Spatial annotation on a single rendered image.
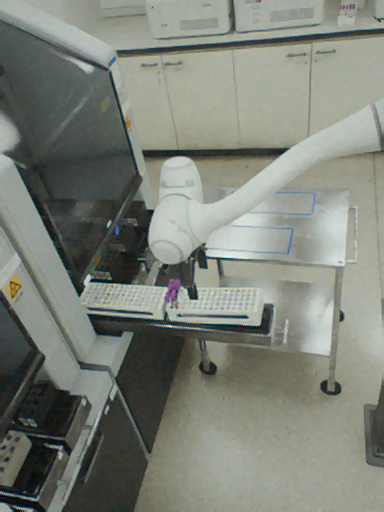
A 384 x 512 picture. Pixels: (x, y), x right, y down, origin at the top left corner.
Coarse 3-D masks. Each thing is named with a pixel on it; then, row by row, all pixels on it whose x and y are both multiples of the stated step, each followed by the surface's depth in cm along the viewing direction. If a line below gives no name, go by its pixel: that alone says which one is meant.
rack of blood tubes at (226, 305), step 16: (208, 288) 150; (224, 288) 148; (240, 288) 147; (256, 288) 145; (192, 304) 147; (208, 304) 145; (224, 304) 145; (240, 304) 143; (256, 304) 140; (176, 320) 150; (192, 320) 148; (208, 320) 146; (224, 320) 144; (240, 320) 142; (256, 320) 140
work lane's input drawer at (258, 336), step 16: (272, 304) 149; (96, 320) 157; (112, 320) 156; (128, 320) 155; (144, 320) 153; (160, 320) 151; (272, 320) 146; (288, 320) 152; (192, 336) 151; (208, 336) 149; (224, 336) 147; (240, 336) 145; (256, 336) 143; (272, 336) 147
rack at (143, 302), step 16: (96, 288) 160; (112, 288) 159; (128, 288) 158; (144, 288) 156; (160, 288) 155; (96, 304) 154; (112, 304) 154; (128, 304) 153; (144, 304) 151; (160, 304) 150
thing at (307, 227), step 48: (288, 192) 191; (336, 192) 186; (240, 240) 174; (288, 240) 170; (336, 240) 166; (288, 288) 225; (336, 288) 165; (288, 336) 205; (336, 336) 183; (336, 384) 207
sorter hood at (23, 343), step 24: (0, 288) 110; (0, 312) 111; (0, 336) 111; (24, 336) 120; (0, 360) 112; (24, 360) 121; (0, 384) 112; (24, 384) 119; (0, 408) 113; (0, 432) 112
